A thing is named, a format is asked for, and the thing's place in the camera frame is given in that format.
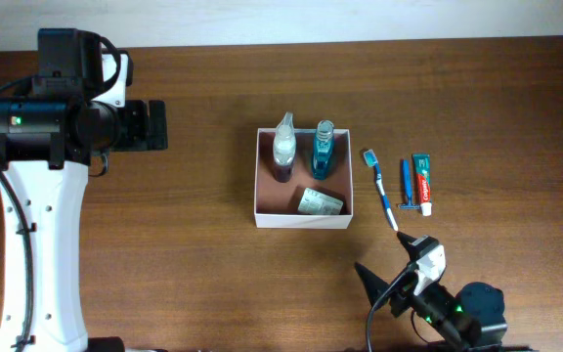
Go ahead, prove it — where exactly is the green white soap box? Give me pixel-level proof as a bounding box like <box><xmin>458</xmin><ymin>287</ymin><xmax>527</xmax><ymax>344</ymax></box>
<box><xmin>298</xmin><ymin>188</ymin><xmax>344</xmax><ymax>215</ymax></box>

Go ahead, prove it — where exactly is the Colgate toothpaste tube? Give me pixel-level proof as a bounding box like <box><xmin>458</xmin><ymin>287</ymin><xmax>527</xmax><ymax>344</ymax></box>
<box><xmin>412</xmin><ymin>154</ymin><xmax>433</xmax><ymax>217</ymax></box>

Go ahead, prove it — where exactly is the blue disposable razor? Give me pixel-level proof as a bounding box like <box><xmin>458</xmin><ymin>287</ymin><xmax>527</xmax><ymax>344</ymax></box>
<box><xmin>398</xmin><ymin>159</ymin><xmax>419</xmax><ymax>210</ymax></box>

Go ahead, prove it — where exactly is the purple spray bottle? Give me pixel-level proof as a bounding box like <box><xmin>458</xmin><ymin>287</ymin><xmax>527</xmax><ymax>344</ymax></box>
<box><xmin>273</xmin><ymin>111</ymin><xmax>296</xmax><ymax>183</ymax></box>

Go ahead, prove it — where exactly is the teal mouthwash bottle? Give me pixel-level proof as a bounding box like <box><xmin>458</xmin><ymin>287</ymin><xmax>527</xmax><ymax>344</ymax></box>
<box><xmin>311</xmin><ymin>120</ymin><xmax>334</xmax><ymax>180</ymax></box>

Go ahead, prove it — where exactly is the blue white toothbrush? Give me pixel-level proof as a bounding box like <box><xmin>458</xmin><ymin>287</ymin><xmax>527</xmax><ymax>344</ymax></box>
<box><xmin>363</xmin><ymin>149</ymin><xmax>399</xmax><ymax>231</ymax></box>

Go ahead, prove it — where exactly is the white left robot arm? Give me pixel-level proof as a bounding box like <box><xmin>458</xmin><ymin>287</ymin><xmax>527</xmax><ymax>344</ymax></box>
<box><xmin>0</xmin><ymin>28</ymin><xmax>168</xmax><ymax>351</ymax></box>

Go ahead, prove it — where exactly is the white cardboard box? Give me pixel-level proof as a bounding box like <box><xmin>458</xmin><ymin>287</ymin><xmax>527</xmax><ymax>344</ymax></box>
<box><xmin>253</xmin><ymin>128</ymin><xmax>354</xmax><ymax>229</ymax></box>

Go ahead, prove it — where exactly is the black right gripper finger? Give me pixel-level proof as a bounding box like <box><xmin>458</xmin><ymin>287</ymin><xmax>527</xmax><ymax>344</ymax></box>
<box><xmin>354</xmin><ymin>262</ymin><xmax>390</xmax><ymax>307</ymax></box>
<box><xmin>397</xmin><ymin>232</ymin><xmax>420</xmax><ymax>262</ymax></box>

